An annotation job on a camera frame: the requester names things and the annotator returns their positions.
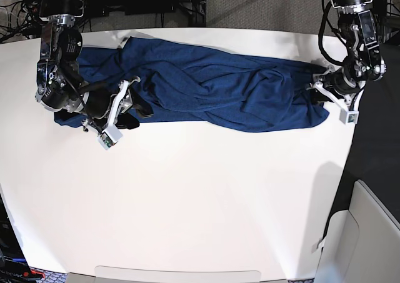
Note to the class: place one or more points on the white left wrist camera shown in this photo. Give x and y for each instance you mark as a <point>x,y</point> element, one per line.
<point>348,117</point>

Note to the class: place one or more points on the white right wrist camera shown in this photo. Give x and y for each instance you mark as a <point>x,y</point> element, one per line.
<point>109,137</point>

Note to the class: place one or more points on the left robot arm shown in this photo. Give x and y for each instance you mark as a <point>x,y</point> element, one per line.
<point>356,29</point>

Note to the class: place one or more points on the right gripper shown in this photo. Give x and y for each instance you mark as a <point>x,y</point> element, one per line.
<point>103,107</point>

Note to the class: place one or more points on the beige plastic bin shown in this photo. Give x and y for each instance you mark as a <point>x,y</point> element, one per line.
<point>362,242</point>

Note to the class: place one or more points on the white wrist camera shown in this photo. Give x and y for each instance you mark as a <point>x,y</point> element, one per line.
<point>348,117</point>
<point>109,137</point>

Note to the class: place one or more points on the black table frame leg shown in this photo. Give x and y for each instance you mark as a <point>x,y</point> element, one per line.
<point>195,11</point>

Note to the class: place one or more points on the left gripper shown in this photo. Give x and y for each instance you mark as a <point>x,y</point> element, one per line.
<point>336,86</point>

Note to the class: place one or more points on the black box with red label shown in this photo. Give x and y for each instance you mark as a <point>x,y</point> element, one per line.
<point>14,267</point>

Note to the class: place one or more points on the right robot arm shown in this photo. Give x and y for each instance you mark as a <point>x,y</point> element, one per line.
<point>60,87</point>

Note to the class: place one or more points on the blue long-sleeve shirt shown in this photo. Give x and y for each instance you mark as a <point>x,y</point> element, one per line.
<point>185,82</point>

